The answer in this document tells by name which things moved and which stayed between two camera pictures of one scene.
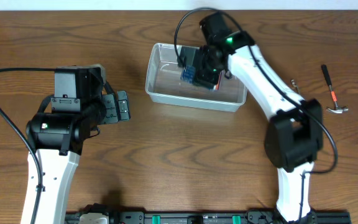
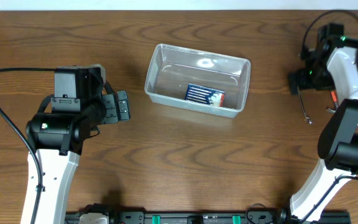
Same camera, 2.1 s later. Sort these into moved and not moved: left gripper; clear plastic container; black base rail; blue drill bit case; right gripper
Moved: right gripper; blue drill bit case
Not moved: black base rail; left gripper; clear plastic container
